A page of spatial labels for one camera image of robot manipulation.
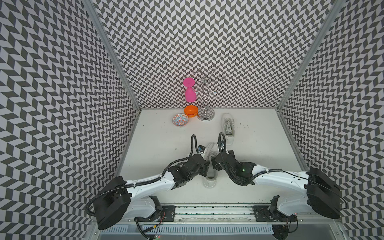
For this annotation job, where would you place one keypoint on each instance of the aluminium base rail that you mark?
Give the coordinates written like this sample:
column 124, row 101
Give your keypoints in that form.
column 210, row 213

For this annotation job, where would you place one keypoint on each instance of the white sneaker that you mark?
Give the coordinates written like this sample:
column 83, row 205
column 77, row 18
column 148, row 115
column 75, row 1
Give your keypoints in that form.
column 228, row 128
column 209, row 155

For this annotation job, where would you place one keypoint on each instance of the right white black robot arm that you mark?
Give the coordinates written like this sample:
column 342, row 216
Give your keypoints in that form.
column 310, row 192

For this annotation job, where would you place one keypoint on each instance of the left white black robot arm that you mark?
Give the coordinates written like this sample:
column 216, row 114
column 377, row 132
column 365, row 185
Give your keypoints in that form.
column 136, row 199

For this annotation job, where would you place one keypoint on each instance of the chrome glass holder stand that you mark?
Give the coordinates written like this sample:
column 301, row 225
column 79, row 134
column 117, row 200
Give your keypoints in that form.
column 204, row 78

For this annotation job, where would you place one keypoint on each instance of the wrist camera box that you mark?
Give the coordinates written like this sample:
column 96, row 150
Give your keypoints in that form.
column 222, row 147
column 201, row 149

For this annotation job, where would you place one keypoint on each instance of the patterned small bowl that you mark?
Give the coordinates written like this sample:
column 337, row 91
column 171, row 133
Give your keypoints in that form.
column 180, row 120

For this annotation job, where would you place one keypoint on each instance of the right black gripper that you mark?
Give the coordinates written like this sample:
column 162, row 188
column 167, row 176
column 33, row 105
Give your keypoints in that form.
column 215, row 164

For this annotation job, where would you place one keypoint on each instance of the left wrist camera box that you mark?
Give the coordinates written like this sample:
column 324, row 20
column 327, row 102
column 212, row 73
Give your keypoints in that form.
column 201, row 149

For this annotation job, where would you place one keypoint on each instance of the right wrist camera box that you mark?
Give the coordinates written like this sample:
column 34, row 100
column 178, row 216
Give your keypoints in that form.
column 222, row 147

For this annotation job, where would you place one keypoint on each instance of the orange plastic bowl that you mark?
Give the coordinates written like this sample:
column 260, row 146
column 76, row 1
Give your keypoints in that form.
column 191, row 111

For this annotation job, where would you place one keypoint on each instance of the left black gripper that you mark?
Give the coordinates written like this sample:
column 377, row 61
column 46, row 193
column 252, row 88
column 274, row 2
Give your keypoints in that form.
column 205, row 167

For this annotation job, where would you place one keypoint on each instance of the pink plastic wine glass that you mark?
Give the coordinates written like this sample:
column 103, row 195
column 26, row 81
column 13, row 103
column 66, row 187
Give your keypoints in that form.
column 190, row 93

